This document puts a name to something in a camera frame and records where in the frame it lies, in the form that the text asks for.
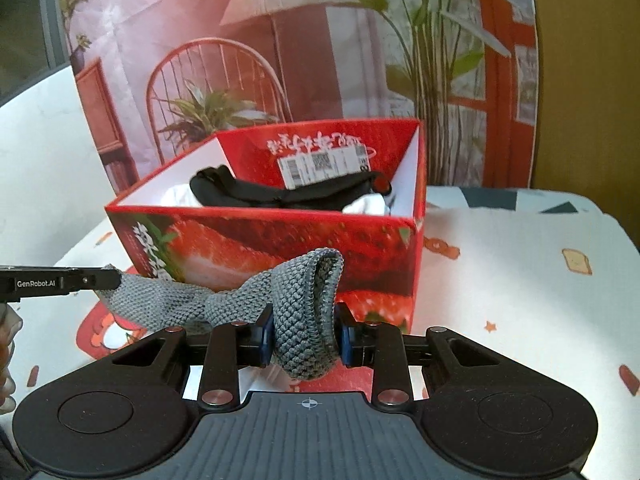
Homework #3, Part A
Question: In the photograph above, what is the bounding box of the black cloth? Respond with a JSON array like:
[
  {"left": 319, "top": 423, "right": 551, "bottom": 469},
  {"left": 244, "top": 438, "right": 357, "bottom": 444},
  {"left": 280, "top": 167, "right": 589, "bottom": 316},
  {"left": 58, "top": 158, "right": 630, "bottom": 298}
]
[{"left": 189, "top": 164, "right": 392, "bottom": 212}]

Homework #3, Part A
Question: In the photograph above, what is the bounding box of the grey knitted cloth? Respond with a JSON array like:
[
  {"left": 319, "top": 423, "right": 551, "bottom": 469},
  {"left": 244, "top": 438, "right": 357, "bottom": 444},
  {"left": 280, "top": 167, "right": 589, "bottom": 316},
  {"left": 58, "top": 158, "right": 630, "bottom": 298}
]
[{"left": 97, "top": 247, "right": 347, "bottom": 382}]

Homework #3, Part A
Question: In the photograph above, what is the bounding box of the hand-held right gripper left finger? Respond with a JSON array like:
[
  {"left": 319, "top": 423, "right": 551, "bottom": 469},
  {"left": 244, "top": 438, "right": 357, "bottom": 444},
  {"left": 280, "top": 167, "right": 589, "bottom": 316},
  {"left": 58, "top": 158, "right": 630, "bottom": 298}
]
[{"left": 112, "top": 304, "right": 276, "bottom": 411}]

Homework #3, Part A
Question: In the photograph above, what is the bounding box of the wall poster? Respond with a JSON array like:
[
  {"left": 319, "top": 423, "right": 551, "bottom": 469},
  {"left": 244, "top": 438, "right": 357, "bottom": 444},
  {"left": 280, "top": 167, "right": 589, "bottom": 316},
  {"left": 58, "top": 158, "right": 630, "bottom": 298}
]
[{"left": 56, "top": 0, "right": 539, "bottom": 197}]

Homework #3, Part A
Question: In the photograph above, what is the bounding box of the white cloth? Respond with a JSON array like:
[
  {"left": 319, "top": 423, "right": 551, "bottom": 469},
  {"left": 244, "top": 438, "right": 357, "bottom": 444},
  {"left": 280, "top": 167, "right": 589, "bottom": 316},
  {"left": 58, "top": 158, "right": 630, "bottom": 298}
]
[{"left": 160, "top": 182, "right": 391, "bottom": 216}]

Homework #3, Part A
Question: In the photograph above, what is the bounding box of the dark window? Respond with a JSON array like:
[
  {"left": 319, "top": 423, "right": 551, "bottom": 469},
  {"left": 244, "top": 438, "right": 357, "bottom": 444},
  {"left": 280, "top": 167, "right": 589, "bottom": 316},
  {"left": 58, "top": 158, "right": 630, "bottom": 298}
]
[{"left": 0, "top": 0, "right": 69, "bottom": 97}]

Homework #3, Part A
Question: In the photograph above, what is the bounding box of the red strawberry print box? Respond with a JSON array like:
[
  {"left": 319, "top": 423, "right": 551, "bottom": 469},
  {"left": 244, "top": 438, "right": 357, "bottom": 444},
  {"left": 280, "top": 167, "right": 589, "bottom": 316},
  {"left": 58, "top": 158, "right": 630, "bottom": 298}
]
[{"left": 105, "top": 117, "right": 427, "bottom": 334}]

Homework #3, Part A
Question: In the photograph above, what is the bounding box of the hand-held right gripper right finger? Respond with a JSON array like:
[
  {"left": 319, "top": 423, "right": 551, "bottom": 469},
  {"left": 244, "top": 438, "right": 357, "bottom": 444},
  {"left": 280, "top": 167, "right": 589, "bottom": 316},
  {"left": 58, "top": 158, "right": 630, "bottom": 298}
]
[{"left": 337, "top": 302, "right": 502, "bottom": 409}]

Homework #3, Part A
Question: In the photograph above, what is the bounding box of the person's left hand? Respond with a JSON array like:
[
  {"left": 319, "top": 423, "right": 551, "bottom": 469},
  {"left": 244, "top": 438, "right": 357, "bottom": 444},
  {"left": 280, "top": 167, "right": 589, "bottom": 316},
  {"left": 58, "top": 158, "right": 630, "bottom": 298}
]
[{"left": 0, "top": 304, "right": 24, "bottom": 412}]

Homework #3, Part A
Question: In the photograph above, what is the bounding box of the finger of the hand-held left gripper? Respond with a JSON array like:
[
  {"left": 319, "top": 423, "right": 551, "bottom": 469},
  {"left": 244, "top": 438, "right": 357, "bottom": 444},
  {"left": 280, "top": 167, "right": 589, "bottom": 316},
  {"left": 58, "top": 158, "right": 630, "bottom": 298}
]
[{"left": 65, "top": 266, "right": 124, "bottom": 295}]

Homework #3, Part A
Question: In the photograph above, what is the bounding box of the printed tablecloth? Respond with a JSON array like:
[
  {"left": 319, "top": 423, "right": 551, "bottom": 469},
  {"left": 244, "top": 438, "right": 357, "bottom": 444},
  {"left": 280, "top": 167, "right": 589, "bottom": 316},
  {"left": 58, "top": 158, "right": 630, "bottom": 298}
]
[{"left": 0, "top": 184, "right": 640, "bottom": 463}]

